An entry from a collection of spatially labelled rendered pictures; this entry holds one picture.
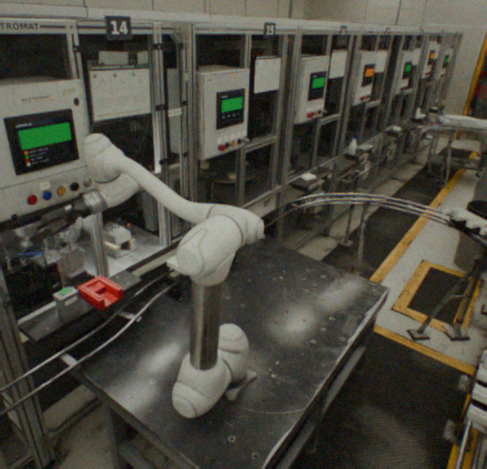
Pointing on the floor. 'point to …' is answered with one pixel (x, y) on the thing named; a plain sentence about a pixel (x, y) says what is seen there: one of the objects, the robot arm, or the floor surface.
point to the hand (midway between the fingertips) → (35, 233)
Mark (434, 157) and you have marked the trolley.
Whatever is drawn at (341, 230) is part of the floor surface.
